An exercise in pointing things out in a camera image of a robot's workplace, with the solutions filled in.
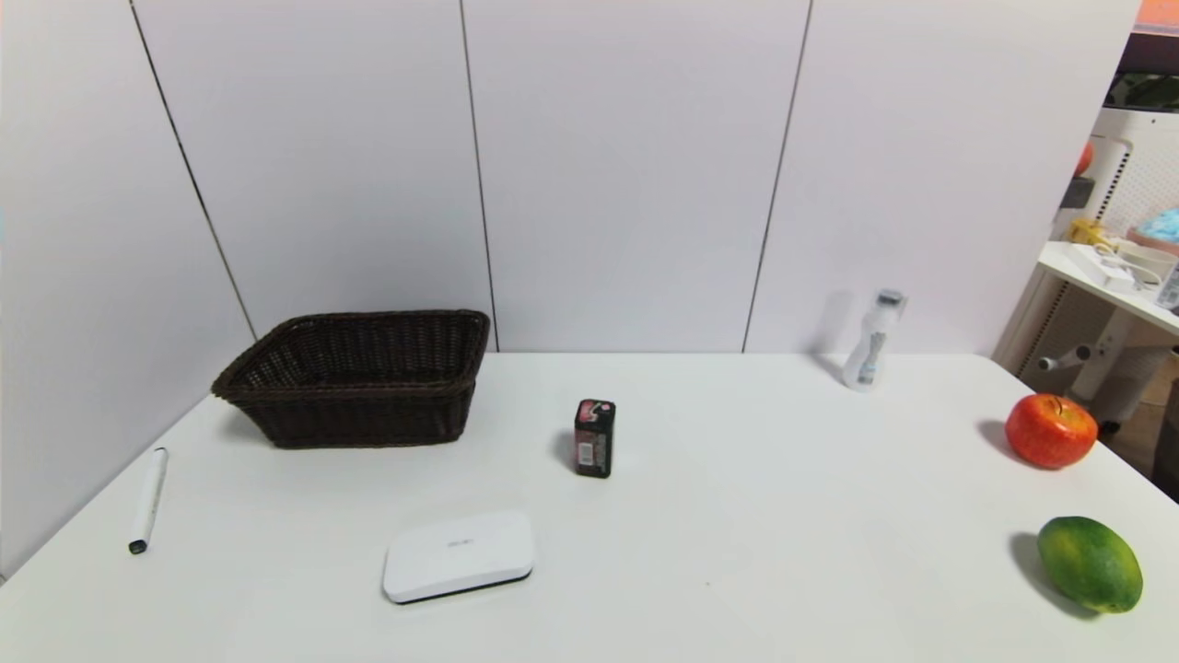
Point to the small black red box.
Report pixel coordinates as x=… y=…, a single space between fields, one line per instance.
x=594 y=440

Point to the dark brown wicker basket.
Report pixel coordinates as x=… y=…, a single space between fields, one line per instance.
x=359 y=396

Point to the yellow small object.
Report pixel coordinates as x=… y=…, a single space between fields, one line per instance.
x=1088 y=230

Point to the white rectangular whiteboard eraser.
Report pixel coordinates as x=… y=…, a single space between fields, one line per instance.
x=458 y=555

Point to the clear plastic spray bottle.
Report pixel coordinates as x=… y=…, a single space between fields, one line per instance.
x=872 y=350

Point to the white marker pen black cap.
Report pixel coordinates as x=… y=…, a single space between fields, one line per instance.
x=149 y=497

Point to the red apple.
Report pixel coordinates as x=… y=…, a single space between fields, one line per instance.
x=1050 y=430

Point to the orange ball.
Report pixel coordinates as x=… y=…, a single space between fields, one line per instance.
x=1084 y=158

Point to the green mango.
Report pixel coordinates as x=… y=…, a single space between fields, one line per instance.
x=1090 y=563

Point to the white pegboard panel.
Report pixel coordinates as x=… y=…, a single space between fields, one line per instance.
x=1142 y=170

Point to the white table leg frame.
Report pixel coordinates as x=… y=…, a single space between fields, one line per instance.
x=1110 y=354

